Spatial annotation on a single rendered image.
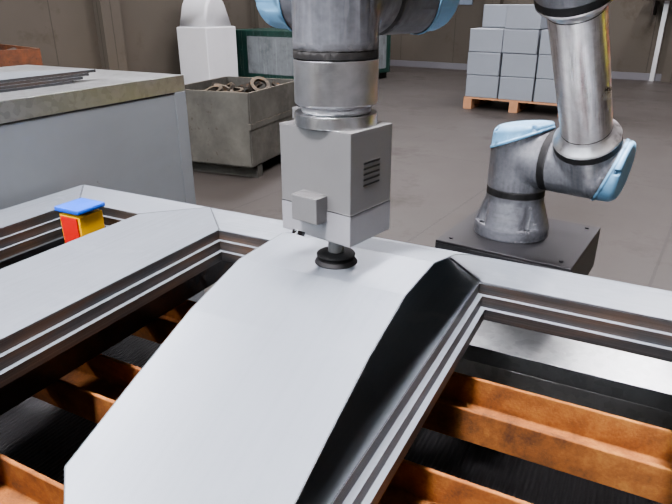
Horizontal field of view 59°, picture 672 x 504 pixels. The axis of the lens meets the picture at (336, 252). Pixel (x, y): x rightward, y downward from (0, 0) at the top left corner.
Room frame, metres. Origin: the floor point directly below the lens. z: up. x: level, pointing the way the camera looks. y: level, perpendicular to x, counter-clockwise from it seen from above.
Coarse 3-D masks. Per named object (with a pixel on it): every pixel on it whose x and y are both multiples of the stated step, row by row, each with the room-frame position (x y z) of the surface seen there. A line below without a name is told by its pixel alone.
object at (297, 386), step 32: (192, 320) 0.46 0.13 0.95; (224, 320) 0.46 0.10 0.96; (160, 352) 0.43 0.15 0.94; (192, 352) 0.43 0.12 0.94; (224, 352) 0.42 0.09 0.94; (256, 352) 0.42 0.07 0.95; (288, 352) 0.41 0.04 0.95; (320, 352) 0.41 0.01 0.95; (160, 384) 0.40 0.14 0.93; (192, 384) 0.40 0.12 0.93; (224, 384) 0.39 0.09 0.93; (256, 384) 0.39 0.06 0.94; (288, 384) 0.38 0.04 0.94; (320, 384) 0.38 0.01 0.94; (352, 384) 0.38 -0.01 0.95; (256, 416) 0.36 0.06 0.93; (288, 416) 0.36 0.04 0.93; (320, 416) 0.35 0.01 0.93
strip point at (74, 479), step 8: (64, 472) 0.34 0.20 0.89; (72, 472) 0.34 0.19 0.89; (80, 472) 0.34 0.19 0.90; (64, 480) 0.33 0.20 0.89; (72, 480) 0.33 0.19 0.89; (80, 480) 0.33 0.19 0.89; (88, 480) 0.33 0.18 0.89; (96, 480) 0.33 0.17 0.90; (64, 488) 0.33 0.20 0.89; (72, 488) 0.33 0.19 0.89; (80, 488) 0.33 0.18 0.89; (88, 488) 0.32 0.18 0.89; (96, 488) 0.32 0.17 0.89; (104, 488) 0.32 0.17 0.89; (112, 488) 0.32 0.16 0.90; (64, 496) 0.32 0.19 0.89; (72, 496) 0.32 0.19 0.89; (80, 496) 0.32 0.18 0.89; (88, 496) 0.32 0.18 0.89; (96, 496) 0.32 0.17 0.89; (104, 496) 0.32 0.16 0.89; (112, 496) 0.32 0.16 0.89; (120, 496) 0.32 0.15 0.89; (128, 496) 0.31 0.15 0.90
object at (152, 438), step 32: (128, 416) 0.38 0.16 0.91; (160, 416) 0.37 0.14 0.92; (192, 416) 0.37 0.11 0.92; (224, 416) 0.36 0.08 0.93; (96, 448) 0.35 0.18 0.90; (128, 448) 0.35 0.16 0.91; (160, 448) 0.35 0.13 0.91; (192, 448) 0.34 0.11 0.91; (224, 448) 0.34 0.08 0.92; (256, 448) 0.34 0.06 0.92; (288, 448) 0.33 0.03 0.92; (320, 448) 0.33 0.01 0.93; (128, 480) 0.33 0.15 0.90; (160, 480) 0.32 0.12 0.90; (192, 480) 0.32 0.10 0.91; (224, 480) 0.32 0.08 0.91; (256, 480) 0.31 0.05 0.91; (288, 480) 0.31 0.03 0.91
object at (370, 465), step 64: (0, 256) 0.92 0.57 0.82; (192, 256) 0.86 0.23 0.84; (64, 320) 0.65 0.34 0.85; (448, 320) 0.62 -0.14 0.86; (512, 320) 0.69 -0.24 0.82; (576, 320) 0.66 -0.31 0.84; (640, 320) 0.64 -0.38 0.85; (0, 384) 0.55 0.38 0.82; (384, 384) 0.49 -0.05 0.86; (384, 448) 0.42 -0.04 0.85
